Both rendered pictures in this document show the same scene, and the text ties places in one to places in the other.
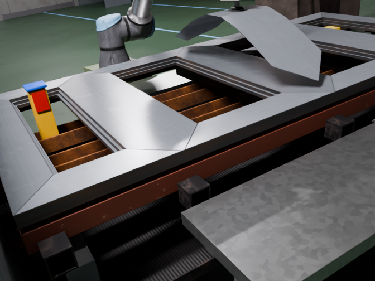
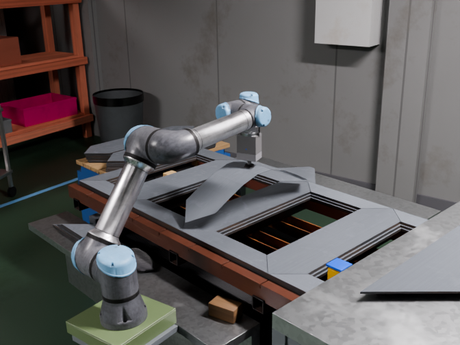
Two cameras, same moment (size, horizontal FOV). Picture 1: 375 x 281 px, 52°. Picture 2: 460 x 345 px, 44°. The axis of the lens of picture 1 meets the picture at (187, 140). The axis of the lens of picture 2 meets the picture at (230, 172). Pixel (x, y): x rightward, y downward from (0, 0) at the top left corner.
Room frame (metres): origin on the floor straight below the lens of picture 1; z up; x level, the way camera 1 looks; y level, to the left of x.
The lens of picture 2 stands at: (1.87, 1.89, 1.78)
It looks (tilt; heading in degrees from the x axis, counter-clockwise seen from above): 20 degrees down; 255
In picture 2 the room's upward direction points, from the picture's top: 1 degrees counter-clockwise
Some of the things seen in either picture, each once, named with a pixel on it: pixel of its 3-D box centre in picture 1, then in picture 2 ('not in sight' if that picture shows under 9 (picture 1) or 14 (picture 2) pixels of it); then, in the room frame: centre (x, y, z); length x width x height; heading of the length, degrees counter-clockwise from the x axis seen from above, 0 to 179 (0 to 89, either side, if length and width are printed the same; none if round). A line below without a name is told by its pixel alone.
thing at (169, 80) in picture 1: (208, 70); (124, 267); (1.77, -0.14, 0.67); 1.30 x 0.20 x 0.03; 118
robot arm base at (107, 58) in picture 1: (114, 56); (122, 303); (1.81, 0.30, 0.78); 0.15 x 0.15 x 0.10
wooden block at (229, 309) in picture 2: not in sight; (225, 309); (1.48, 0.31, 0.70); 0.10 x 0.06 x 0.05; 133
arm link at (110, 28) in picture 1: (111, 30); (116, 270); (1.82, 0.29, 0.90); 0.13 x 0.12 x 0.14; 119
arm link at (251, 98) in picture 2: not in sight; (248, 106); (1.24, -0.20, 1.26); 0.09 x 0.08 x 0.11; 29
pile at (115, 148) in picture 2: not in sight; (155, 146); (1.49, -1.22, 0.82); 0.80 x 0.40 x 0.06; 28
